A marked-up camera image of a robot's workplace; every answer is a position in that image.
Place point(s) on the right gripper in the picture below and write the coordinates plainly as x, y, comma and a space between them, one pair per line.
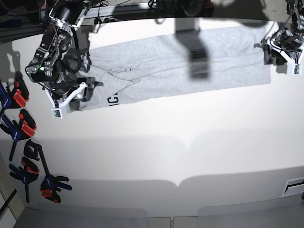
50, 79

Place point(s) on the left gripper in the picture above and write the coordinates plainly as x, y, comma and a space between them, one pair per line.
282, 41

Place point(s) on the blue red bar clamp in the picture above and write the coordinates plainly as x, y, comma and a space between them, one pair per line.
15, 98
23, 130

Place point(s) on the grey T-shirt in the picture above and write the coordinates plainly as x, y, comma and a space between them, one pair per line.
178, 64

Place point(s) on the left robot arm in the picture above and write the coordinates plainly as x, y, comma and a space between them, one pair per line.
294, 25

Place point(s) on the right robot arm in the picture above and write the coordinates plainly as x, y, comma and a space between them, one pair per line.
58, 58

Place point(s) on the black long bar clamp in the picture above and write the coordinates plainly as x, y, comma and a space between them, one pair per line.
34, 151

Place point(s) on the lower left blue red clamp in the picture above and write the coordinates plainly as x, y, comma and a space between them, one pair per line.
26, 174

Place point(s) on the bottom blue red clamp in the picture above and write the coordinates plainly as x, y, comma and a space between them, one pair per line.
51, 185

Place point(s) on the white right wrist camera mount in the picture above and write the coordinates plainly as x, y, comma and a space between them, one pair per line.
60, 98

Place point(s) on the aluminium frame rail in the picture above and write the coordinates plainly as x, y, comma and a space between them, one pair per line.
25, 18

